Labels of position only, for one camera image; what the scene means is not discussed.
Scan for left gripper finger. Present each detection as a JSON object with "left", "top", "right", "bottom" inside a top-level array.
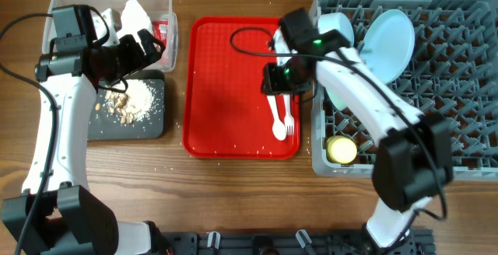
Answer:
[
  {"left": 137, "top": 29, "right": 166, "bottom": 55},
  {"left": 136, "top": 51, "right": 161, "bottom": 71}
]

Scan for red snack wrapper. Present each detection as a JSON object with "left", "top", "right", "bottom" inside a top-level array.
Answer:
[{"left": 152, "top": 20, "right": 169, "bottom": 53}]

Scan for white napkin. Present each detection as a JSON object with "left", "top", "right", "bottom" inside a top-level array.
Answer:
[{"left": 117, "top": 0, "right": 153, "bottom": 42}]

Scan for rice and food scraps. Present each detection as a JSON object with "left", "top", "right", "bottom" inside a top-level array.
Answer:
[{"left": 94, "top": 80, "right": 156, "bottom": 125}]

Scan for mint green bowl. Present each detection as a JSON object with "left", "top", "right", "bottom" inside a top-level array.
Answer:
[{"left": 325, "top": 88, "right": 347, "bottom": 111}]

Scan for cream plastic spoon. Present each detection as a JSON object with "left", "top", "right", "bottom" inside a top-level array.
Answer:
[{"left": 267, "top": 95, "right": 287, "bottom": 141}]

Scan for light blue bowl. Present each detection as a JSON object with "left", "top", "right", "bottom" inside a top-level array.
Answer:
[{"left": 317, "top": 12, "right": 355, "bottom": 47}]

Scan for yellow cup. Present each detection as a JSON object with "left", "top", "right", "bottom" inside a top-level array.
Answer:
[{"left": 325, "top": 135, "right": 358, "bottom": 164}]

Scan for light blue plate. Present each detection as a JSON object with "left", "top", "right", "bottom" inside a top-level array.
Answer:
[{"left": 359, "top": 9, "right": 415, "bottom": 83}]

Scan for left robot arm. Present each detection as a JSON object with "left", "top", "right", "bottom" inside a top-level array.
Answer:
[{"left": 1, "top": 5, "right": 174, "bottom": 254}]

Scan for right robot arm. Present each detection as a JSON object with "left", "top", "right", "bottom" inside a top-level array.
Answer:
[{"left": 261, "top": 9, "right": 454, "bottom": 254}]

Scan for grey dishwasher rack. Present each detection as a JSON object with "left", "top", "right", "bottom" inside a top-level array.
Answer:
[{"left": 309, "top": 0, "right": 497, "bottom": 181}]

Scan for clear plastic bin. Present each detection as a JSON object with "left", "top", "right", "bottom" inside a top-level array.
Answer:
[{"left": 48, "top": 0, "right": 178, "bottom": 72}]

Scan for black plastic tray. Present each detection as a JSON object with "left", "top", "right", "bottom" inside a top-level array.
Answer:
[{"left": 88, "top": 70, "right": 166, "bottom": 141}]

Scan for red serving tray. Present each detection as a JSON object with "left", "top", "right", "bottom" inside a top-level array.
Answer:
[{"left": 182, "top": 16, "right": 300, "bottom": 159}]

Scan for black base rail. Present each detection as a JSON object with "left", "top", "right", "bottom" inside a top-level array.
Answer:
[{"left": 163, "top": 229, "right": 436, "bottom": 255}]

